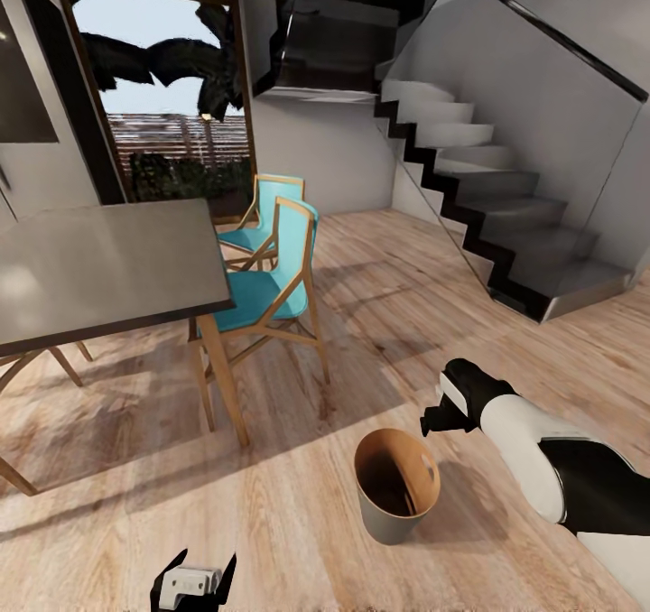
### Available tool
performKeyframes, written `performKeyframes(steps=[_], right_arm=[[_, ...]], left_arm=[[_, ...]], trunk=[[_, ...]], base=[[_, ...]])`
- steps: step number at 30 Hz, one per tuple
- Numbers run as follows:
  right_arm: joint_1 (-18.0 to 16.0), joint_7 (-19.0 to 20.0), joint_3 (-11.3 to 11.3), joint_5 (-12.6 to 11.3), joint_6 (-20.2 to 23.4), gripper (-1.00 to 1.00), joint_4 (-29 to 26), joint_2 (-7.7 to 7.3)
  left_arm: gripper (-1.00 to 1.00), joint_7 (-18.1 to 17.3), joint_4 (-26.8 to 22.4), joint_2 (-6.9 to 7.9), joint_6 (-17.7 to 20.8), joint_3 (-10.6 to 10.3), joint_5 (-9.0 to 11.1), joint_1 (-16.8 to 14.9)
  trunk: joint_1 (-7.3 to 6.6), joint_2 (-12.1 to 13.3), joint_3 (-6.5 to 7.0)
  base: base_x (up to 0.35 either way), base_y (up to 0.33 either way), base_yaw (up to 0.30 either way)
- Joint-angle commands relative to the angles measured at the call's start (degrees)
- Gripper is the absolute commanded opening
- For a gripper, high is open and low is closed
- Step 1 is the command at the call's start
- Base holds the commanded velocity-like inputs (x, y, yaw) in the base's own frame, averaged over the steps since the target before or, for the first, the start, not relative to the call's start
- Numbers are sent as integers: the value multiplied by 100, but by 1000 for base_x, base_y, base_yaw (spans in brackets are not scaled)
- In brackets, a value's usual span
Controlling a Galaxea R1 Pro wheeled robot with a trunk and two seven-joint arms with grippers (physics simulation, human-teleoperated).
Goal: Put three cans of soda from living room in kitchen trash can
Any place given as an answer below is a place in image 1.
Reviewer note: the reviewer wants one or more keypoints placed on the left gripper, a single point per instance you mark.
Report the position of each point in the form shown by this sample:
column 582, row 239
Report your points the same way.
column 207, row 603

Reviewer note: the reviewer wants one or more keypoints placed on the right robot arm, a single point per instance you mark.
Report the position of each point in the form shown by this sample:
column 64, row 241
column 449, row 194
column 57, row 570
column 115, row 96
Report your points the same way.
column 568, row 475

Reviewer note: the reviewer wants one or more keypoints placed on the fridge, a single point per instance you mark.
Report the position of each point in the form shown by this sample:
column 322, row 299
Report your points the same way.
column 52, row 152

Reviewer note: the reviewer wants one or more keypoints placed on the stairs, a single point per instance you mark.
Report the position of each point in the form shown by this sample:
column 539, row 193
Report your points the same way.
column 508, row 128

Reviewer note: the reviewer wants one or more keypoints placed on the fixed window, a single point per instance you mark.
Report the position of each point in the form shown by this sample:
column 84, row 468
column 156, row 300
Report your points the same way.
column 169, row 81

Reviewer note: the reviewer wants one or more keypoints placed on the trash can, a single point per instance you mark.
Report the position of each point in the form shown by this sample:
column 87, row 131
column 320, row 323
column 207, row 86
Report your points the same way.
column 394, row 487

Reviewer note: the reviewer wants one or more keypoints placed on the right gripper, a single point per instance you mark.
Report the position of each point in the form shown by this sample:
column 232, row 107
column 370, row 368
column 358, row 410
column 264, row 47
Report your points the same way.
column 439, row 418

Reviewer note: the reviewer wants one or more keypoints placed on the breakfast table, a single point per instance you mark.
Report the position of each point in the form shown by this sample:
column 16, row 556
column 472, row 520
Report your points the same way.
column 72, row 274

